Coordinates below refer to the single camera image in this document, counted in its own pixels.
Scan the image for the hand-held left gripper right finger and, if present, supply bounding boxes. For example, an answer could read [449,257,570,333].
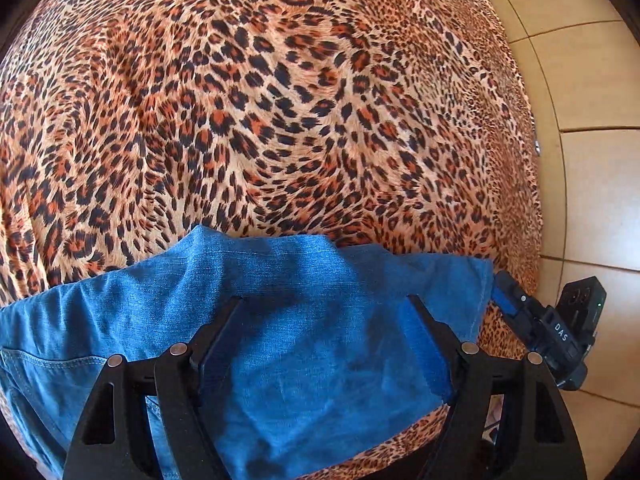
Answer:
[407,294,588,480]

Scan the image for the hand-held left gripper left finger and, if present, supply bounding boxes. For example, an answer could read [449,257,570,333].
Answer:
[63,296,245,480]

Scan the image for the leopard print blanket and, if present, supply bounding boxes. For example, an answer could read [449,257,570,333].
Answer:
[0,0,544,480]

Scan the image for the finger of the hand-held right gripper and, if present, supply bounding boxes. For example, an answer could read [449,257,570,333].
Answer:
[492,271,538,333]

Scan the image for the blue denim pants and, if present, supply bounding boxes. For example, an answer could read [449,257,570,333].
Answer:
[0,224,496,480]

